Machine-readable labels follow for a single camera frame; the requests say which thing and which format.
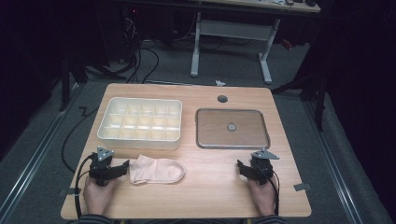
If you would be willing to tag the black metal stand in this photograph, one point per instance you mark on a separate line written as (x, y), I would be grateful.
(320, 102)
(64, 84)

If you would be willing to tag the person's left hand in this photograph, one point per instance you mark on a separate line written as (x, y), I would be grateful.
(98, 196)

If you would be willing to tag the metal floor rail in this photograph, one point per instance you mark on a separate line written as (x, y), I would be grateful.
(34, 155)
(333, 161)

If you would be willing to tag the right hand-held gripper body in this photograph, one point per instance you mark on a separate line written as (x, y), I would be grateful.
(263, 169)

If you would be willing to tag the small round metal disc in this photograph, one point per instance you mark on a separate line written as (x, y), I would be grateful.
(231, 126)

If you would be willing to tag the white divided storage box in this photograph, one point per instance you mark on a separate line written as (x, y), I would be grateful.
(140, 123)

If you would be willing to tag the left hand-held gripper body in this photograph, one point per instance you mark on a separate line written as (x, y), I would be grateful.
(101, 169)

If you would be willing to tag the white-legged wooden desk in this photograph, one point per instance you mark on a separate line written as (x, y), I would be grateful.
(236, 31)

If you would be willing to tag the crumpled white paper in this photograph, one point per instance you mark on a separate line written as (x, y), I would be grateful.
(220, 83)

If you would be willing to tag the grey tape strip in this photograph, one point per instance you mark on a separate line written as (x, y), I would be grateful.
(70, 192)
(302, 187)

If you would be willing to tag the metal-rimmed brown tray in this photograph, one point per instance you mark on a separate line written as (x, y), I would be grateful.
(218, 137)

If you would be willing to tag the person's right hand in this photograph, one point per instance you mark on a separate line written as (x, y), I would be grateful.
(264, 197)

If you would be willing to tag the pale pink sock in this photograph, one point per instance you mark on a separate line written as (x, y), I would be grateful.
(155, 170)

